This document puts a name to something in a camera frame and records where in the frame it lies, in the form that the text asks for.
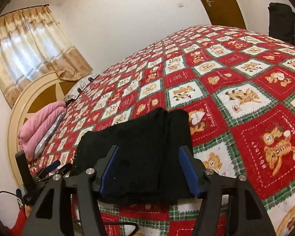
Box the black pants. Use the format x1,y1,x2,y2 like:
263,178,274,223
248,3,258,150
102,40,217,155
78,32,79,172
70,108,192,205

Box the pink folded blanket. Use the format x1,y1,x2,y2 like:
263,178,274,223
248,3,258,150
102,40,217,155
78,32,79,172
17,101,66,161

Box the grey patterned pillow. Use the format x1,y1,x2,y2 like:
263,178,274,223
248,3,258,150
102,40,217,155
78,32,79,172
34,110,66,160
63,74,99,105

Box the cream wooden headboard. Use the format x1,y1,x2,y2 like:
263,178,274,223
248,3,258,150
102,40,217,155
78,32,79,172
7,72,76,186

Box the red christmas bear bedspread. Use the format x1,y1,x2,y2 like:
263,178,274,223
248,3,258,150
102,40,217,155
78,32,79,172
30,25,295,235

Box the beige white curtain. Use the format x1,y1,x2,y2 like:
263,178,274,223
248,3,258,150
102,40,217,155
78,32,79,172
0,5,93,107

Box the black suitcase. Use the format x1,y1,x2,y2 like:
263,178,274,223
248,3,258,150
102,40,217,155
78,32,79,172
268,3,295,45

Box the brown wooden door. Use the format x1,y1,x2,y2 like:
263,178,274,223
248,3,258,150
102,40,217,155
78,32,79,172
201,0,246,29

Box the black cable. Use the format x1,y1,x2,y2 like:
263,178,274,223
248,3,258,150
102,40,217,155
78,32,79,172
0,190,22,202

